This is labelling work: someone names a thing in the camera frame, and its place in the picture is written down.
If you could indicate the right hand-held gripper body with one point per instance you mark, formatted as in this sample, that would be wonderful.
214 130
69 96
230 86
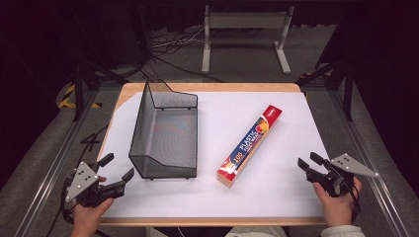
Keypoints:
351 166

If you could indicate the aluminium frame rail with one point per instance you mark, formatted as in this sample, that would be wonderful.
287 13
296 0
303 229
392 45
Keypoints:
369 158
56 164

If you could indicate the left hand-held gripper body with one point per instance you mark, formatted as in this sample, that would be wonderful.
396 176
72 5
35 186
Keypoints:
82 179

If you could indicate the person's light sleeve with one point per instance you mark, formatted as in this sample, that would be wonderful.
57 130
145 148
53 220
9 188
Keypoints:
344 231

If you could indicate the person's light clothing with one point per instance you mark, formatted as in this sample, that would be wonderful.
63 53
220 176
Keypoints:
255 232

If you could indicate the long plastic wrap box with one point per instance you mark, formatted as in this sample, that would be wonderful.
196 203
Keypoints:
248 146

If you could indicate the white table mat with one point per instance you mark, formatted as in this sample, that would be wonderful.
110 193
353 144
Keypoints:
280 184

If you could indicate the grey metal stand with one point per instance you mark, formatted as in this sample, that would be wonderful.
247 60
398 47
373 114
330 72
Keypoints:
247 20

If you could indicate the yellow black hazard tape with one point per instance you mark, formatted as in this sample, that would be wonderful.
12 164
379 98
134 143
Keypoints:
67 98

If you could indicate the person's left hand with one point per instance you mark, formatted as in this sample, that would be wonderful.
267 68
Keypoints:
86 220

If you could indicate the black metal stand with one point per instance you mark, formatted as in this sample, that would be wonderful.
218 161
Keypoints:
347 85
78 89

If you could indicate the person's right hand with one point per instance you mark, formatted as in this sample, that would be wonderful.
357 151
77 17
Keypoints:
337 210

